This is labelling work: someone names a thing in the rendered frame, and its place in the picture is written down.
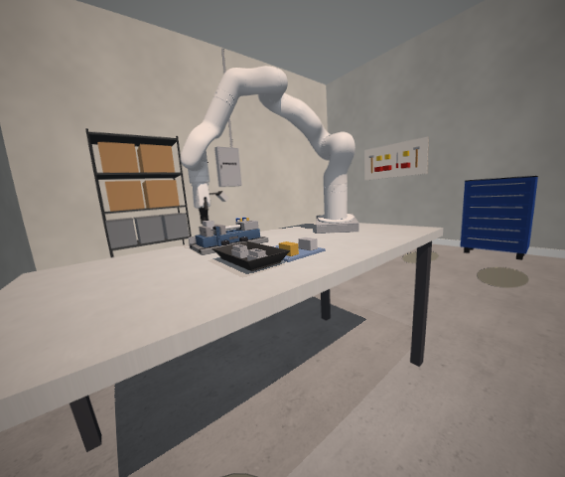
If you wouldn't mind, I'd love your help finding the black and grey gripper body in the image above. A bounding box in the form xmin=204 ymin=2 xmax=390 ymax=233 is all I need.
xmin=191 ymin=183 xmax=211 ymax=209

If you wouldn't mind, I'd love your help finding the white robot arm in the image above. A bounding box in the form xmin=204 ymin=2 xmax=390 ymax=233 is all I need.
xmin=181 ymin=66 xmax=355 ymax=224

